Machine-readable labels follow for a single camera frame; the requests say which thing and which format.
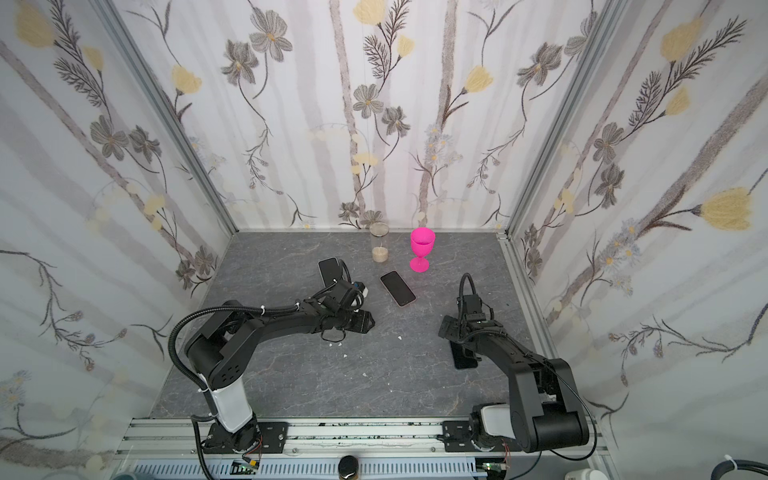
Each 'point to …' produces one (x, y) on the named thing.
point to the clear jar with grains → (379, 233)
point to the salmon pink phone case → (392, 295)
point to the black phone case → (362, 321)
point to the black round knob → (348, 466)
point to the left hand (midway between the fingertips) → (366, 315)
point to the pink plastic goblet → (422, 241)
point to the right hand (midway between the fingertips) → (449, 327)
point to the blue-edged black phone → (398, 288)
